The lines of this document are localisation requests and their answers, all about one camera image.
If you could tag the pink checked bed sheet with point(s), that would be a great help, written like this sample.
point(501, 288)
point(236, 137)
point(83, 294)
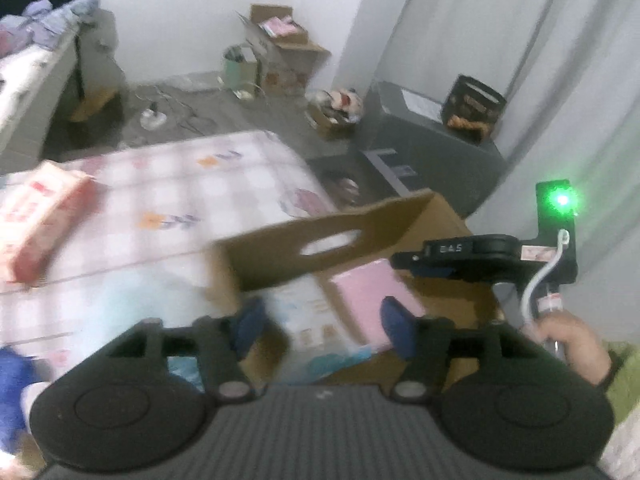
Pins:
point(200, 185)

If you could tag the pink flat packet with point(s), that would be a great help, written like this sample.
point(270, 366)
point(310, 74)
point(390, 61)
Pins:
point(370, 295)

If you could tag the dark paper bag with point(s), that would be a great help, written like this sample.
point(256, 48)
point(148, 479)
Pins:
point(472, 105)

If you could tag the blue soft item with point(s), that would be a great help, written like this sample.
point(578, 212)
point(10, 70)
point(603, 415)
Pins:
point(17, 395)

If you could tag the white fleece blanket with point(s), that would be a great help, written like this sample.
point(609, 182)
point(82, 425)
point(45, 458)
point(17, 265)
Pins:
point(30, 85)

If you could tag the person's right hand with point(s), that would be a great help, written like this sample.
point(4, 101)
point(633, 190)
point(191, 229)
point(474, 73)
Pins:
point(575, 345)

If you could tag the light blue plastic bag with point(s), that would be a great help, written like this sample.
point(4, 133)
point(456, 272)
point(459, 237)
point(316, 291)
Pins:
point(145, 310)

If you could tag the small box of clutter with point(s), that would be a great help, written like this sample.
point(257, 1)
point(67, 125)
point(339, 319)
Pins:
point(332, 112)

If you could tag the grey curtain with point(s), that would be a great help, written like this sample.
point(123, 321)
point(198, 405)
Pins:
point(550, 60)

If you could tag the grey cabinet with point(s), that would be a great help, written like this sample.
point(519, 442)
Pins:
point(425, 155)

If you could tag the white power strip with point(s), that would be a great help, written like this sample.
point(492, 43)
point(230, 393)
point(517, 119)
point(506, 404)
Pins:
point(152, 117)

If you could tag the pale green bin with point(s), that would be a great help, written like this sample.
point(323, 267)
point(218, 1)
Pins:
point(237, 67)

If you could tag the large brown cardboard box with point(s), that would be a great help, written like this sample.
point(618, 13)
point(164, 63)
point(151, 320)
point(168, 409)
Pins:
point(280, 255)

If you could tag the open cardboard box with packets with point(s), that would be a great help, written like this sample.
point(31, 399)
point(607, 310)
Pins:
point(285, 50)

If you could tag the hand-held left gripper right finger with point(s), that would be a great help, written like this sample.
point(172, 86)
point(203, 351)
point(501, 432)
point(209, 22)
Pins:
point(397, 325)

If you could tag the pink tissue pack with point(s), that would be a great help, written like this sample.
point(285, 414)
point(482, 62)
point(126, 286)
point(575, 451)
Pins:
point(40, 215)

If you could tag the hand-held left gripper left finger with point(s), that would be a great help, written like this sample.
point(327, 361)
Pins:
point(250, 325)

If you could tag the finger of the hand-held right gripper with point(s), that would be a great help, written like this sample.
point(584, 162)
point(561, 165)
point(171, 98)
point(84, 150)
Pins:
point(407, 261)

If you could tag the white and blue packet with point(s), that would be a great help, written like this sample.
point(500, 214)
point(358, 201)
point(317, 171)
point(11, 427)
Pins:
point(310, 320)

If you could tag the purple crumpled clothes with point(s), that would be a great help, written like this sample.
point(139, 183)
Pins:
point(45, 20)

